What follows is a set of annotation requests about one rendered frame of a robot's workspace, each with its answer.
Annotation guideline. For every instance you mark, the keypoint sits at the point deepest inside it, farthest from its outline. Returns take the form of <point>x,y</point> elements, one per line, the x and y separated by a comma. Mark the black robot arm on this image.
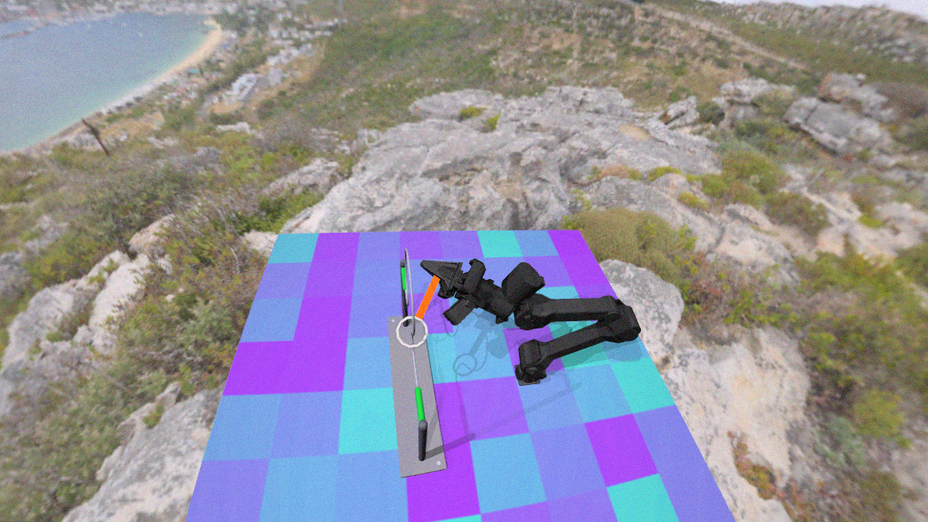
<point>616,321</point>

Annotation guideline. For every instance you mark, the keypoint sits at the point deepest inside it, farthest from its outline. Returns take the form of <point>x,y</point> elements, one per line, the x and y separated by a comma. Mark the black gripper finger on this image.
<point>440,281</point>
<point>445,271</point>

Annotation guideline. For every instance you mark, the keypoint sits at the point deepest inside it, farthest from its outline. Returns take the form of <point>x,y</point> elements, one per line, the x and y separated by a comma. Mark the orange bar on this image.
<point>419,314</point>

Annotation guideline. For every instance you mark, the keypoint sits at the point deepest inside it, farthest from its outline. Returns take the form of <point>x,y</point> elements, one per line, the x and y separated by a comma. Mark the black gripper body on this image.
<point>472,282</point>

